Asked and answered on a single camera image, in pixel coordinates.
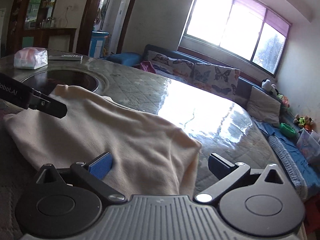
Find cream white sweater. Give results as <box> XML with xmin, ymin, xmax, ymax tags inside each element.
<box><xmin>3</xmin><ymin>85</ymin><xmax>202</xmax><ymax>197</ymax></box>

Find black round induction hotplate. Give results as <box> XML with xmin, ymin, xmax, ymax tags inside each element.
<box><xmin>22</xmin><ymin>70</ymin><xmax>98</xmax><ymax>95</ymax></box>

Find tissue pack in plastic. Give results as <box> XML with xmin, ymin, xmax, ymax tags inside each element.
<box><xmin>14</xmin><ymin>47</ymin><xmax>48</xmax><ymax>70</ymax></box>

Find grey remote control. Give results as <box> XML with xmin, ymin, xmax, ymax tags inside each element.
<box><xmin>48</xmin><ymin>55</ymin><xmax>83</xmax><ymax>61</ymax></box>

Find grey plain cushion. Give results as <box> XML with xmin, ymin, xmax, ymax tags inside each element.
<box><xmin>246</xmin><ymin>87</ymin><xmax>281</xmax><ymax>127</ymax></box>

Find dark wooden sideboard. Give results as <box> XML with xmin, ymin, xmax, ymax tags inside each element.
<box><xmin>5</xmin><ymin>0</ymin><xmax>76</xmax><ymax>55</ymax></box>

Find blue sofa bench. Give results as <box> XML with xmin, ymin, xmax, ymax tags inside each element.
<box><xmin>106</xmin><ymin>44</ymin><xmax>319</xmax><ymax>200</ymax></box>

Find green plastic bowl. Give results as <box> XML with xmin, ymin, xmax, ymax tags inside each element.
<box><xmin>280</xmin><ymin>122</ymin><xmax>296</xmax><ymax>139</ymax></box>

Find butterfly print cushion right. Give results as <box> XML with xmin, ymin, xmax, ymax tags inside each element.
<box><xmin>193</xmin><ymin>63</ymin><xmax>240</xmax><ymax>101</ymax></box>

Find butterfly print cushion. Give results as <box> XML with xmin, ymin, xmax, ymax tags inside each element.
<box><xmin>145</xmin><ymin>50</ymin><xmax>194</xmax><ymax>81</ymax></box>
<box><xmin>193</xmin><ymin>63</ymin><xmax>240</xmax><ymax>101</ymax></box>

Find blue white cabinet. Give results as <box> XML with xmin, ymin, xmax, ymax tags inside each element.
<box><xmin>88</xmin><ymin>31</ymin><xmax>108</xmax><ymax>58</ymax></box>

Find clear plastic storage box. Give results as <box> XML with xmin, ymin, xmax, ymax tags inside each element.
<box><xmin>296</xmin><ymin>129</ymin><xmax>320</xmax><ymax>165</ymax></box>

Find white panda plush toy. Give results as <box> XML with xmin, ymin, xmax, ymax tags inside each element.
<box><xmin>261</xmin><ymin>79</ymin><xmax>278</xmax><ymax>96</ymax></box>

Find colourful plush toys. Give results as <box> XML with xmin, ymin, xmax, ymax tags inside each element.
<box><xmin>293</xmin><ymin>114</ymin><xmax>315</xmax><ymax>133</ymax></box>

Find magenta cloth on sofa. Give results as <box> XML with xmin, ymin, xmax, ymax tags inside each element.
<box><xmin>139</xmin><ymin>61</ymin><xmax>156</xmax><ymax>74</ymax></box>

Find butterfly print cushion left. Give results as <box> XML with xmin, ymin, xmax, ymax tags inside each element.
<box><xmin>145</xmin><ymin>50</ymin><xmax>194</xmax><ymax>81</ymax></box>

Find window with dark frame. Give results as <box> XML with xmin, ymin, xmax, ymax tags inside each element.
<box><xmin>180</xmin><ymin>0</ymin><xmax>291</xmax><ymax>76</ymax></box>

